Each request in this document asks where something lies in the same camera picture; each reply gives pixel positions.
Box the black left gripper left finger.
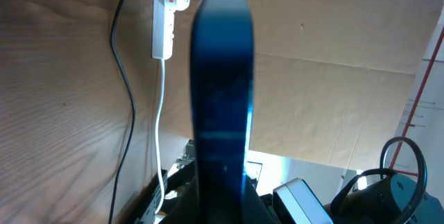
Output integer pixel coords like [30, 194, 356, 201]
[166, 179, 198, 224]

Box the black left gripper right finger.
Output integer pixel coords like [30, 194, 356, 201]
[243, 177, 279, 224]

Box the blue Galaxy smartphone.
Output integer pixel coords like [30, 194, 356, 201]
[189, 0, 255, 223]

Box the black charging cable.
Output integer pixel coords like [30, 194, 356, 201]
[108, 0, 203, 224]

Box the red metal pole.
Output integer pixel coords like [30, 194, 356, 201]
[389, 27, 443, 177]

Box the white power strip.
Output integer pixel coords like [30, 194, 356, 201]
[152, 0, 176, 60]

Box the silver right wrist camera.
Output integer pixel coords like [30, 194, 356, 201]
[272, 178, 333, 224]

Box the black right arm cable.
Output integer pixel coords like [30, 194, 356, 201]
[329, 136, 428, 224]

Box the white power strip cord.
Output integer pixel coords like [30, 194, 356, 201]
[153, 58, 167, 215]

